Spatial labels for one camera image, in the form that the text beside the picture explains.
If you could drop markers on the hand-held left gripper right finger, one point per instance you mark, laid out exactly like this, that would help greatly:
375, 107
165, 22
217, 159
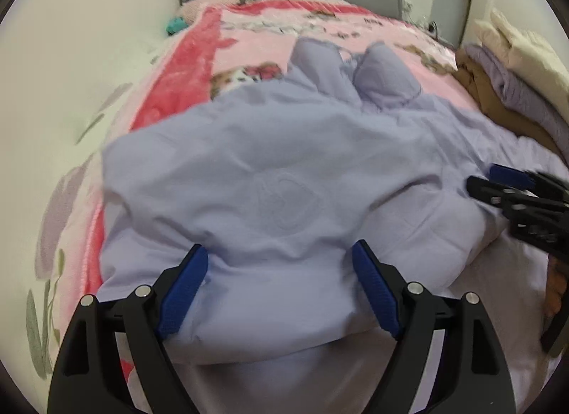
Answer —
375, 289

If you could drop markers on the teal small item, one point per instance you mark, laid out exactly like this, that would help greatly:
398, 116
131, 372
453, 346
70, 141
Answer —
175, 26

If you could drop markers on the lavender jacket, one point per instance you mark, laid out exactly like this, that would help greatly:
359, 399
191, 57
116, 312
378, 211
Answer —
266, 151

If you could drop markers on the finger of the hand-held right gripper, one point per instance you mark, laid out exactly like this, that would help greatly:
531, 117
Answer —
533, 214
513, 175

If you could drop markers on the pink fluffy pillow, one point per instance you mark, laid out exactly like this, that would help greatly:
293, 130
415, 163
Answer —
209, 2

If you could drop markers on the mauve folded cloth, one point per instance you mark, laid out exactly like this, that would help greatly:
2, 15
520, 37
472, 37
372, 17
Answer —
520, 89

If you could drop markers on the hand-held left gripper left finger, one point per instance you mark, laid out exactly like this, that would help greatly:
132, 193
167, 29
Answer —
184, 289

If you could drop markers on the pink printed blanket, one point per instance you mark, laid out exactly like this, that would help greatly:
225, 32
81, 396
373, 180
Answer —
249, 40

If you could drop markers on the brown folded cloth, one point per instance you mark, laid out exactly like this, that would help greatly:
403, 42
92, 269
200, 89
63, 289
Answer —
493, 103

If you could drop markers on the cream folded cloth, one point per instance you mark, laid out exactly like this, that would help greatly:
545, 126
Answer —
520, 40

